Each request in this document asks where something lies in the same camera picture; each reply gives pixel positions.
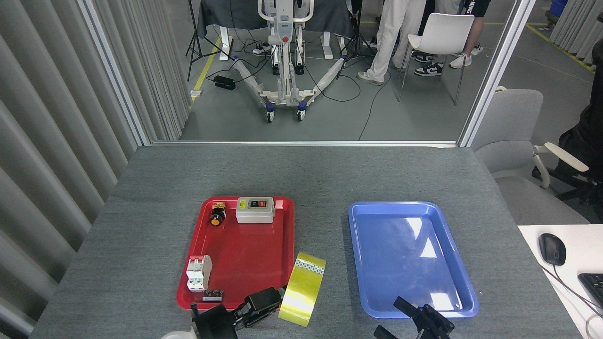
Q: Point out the small white floor box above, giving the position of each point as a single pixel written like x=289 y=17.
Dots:
x=196 y=93

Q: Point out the white power strip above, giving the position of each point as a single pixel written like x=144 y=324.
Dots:
x=261 y=49

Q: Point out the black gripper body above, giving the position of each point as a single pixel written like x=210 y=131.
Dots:
x=214 y=325
x=429 y=335

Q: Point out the black computer mouse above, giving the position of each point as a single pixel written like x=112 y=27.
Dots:
x=552 y=248

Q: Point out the person behind white chair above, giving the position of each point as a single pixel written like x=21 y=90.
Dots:
x=476 y=7

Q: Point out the black tripod stand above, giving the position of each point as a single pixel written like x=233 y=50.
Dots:
x=193 y=28
x=354 y=42

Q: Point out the white desk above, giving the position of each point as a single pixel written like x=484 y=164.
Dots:
x=582 y=245

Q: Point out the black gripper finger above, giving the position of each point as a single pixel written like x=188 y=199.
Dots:
x=384 y=334
x=249 y=321
x=264 y=301
x=428 y=318

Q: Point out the standing person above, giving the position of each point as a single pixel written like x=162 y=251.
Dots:
x=391 y=37

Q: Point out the silver frame post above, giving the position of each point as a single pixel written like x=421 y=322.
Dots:
x=115 y=75
x=497 y=70

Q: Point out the grey office chair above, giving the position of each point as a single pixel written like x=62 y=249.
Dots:
x=513 y=117

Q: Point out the black office chair base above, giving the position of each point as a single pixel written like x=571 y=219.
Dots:
x=565 y=178

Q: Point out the blue bin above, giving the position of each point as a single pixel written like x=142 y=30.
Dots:
x=559 y=7

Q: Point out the white plastic chair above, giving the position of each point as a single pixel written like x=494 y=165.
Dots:
x=443 y=33

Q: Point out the dark cloth covered table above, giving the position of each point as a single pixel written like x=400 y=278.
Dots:
x=235 y=14

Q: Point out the red plastic tray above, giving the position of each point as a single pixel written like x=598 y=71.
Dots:
x=249 y=245

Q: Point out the grey pleated curtain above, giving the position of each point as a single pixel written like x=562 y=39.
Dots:
x=577 y=26
x=47 y=117

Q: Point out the black yellow push button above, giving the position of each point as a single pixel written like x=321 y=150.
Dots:
x=217 y=217

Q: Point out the white wheeled stand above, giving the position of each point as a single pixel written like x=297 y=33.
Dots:
x=285 y=47

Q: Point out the seated person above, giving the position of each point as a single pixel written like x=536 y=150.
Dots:
x=589 y=136

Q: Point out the black power adapter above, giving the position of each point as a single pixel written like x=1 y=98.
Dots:
x=224 y=82

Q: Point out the white push button switch box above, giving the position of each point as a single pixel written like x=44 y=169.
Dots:
x=254 y=214

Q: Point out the blue plastic tray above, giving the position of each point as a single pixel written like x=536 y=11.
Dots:
x=391 y=254

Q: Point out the black keyboard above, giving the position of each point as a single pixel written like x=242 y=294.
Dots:
x=594 y=288

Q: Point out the silver frame rail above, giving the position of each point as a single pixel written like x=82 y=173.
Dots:
x=301 y=143

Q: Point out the yellow tape roll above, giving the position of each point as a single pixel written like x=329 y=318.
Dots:
x=301 y=292

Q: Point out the small black terminal block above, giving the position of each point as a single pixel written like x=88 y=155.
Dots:
x=213 y=296

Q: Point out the white red circuit breaker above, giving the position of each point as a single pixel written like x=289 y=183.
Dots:
x=198 y=273

